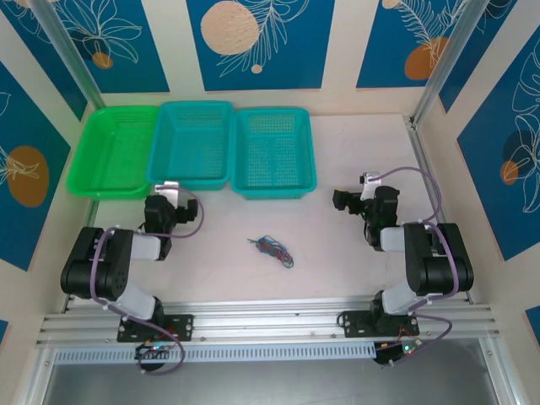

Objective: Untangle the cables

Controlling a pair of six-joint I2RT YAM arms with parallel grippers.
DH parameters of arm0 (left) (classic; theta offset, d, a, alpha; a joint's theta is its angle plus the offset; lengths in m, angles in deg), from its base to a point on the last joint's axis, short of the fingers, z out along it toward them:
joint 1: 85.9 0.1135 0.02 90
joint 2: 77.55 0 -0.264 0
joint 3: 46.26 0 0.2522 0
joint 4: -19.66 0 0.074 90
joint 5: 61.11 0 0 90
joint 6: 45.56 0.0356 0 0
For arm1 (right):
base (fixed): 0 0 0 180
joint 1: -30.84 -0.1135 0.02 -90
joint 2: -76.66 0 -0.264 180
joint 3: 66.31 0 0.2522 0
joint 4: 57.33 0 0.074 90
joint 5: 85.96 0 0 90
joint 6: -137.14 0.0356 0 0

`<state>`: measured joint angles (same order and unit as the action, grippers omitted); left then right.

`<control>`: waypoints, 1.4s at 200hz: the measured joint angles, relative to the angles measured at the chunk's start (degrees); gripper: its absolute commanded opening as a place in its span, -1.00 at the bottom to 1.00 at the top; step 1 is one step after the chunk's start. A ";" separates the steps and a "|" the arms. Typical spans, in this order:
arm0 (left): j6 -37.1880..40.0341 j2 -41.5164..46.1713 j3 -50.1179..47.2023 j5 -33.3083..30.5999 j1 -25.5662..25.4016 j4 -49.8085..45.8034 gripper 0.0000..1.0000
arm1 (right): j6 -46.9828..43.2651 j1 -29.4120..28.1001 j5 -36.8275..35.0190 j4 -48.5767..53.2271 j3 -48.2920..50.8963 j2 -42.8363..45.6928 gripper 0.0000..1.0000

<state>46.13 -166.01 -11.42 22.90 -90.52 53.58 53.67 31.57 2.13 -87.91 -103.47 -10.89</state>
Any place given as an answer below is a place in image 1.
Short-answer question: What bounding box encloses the teal plastic basket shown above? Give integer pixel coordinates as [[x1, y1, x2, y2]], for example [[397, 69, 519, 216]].
[[146, 100, 235, 192], [229, 107, 318, 201]]

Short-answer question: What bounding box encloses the green plastic basket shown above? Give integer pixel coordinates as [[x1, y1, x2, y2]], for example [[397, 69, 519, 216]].
[[67, 105, 160, 200]]

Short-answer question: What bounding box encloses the grey metal panel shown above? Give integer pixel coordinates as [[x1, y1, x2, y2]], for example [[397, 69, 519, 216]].
[[41, 358, 503, 405]]

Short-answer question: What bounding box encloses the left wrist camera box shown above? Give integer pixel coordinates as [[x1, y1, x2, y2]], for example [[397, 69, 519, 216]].
[[154, 181, 181, 204]]

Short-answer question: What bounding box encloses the long aluminium base rail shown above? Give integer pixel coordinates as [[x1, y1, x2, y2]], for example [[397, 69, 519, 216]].
[[35, 297, 501, 348]]

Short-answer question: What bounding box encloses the white slotted cable duct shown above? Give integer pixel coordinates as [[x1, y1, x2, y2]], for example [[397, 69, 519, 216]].
[[54, 342, 377, 365]]

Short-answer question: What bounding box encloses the aluminium corner post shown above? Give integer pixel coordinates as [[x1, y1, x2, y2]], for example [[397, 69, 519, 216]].
[[413, 0, 486, 124], [29, 0, 106, 111]]

